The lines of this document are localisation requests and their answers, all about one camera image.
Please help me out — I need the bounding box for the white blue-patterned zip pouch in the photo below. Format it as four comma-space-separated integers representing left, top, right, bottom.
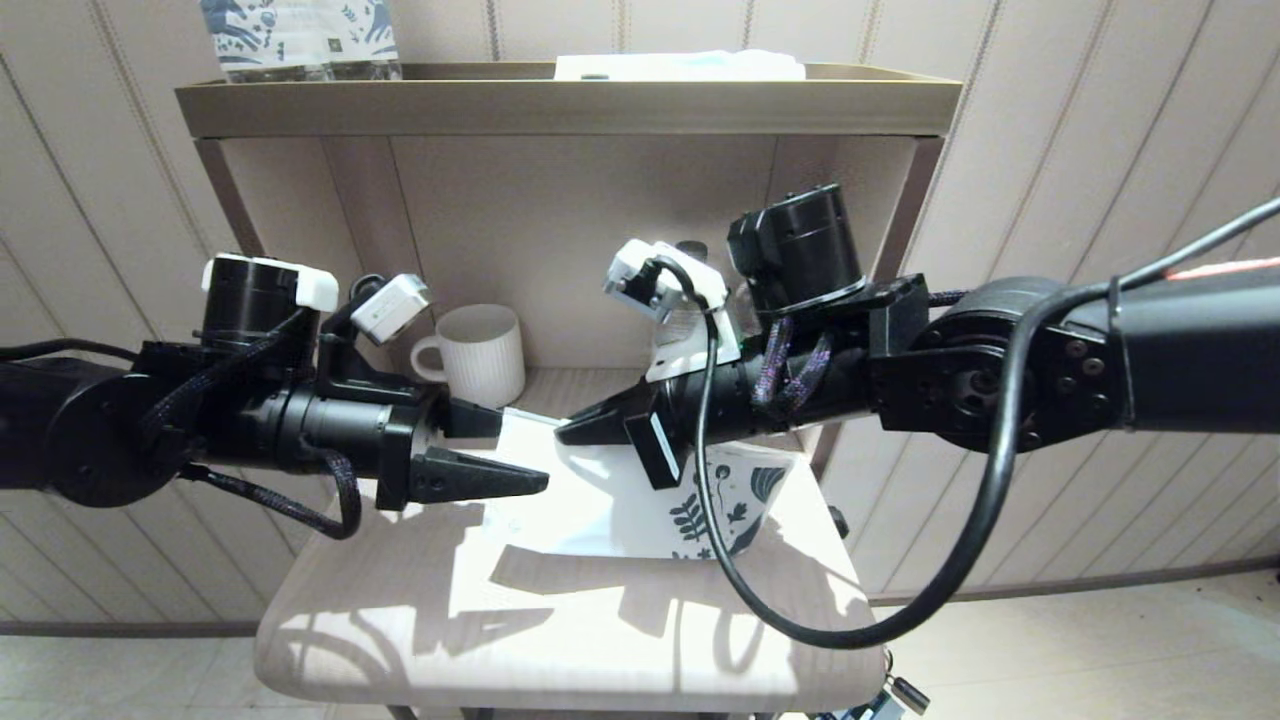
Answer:
479, 404, 802, 562

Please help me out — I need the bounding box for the patterned bag on shelf top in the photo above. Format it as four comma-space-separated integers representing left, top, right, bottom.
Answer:
200, 0, 331, 84

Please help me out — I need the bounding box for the white ribbed mug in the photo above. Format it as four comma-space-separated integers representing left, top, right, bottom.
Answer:
409, 304, 528, 409

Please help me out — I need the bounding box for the beige wooden shelf cabinet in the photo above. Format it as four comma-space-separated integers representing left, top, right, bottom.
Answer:
195, 135, 946, 481

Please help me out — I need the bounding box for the brown metal tray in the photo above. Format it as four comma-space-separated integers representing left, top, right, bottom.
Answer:
175, 63, 963, 141

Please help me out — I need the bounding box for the white blue flat packet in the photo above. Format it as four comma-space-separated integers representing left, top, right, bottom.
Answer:
553, 50, 807, 83

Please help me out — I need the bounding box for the blue patterned label bottle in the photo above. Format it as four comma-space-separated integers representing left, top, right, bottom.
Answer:
322, 0, 403, 83

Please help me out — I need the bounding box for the black left camera bracket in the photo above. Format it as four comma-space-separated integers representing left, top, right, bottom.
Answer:
317, 298, 423, 403

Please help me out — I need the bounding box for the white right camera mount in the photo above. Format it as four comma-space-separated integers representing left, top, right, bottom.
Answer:
644, 244, 744, 384

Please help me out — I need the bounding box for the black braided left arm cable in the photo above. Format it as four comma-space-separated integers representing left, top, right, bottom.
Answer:
139, 309, 362, 542

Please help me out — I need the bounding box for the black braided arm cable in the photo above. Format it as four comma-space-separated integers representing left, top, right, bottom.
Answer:
139, 309, 362, 542
749, 289, 963, 412

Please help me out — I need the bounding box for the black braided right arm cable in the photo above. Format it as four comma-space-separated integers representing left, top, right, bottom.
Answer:
749, 289, 963, 412

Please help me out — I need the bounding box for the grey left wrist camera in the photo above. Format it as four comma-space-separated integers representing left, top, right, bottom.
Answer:
349, 274, 432, 345

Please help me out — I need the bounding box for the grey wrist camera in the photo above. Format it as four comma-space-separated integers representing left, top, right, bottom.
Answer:
349, 274, 432, 345
602, 239, 693, 322

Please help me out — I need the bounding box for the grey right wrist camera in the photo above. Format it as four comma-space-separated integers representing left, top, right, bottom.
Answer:
602, 239, 693, 322

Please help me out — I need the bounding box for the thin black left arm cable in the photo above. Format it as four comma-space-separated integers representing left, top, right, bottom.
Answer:
0, 338, 138, 363

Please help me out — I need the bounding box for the smooth black right camera cable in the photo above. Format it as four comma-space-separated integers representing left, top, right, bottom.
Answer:
649, 198, 1280, 650

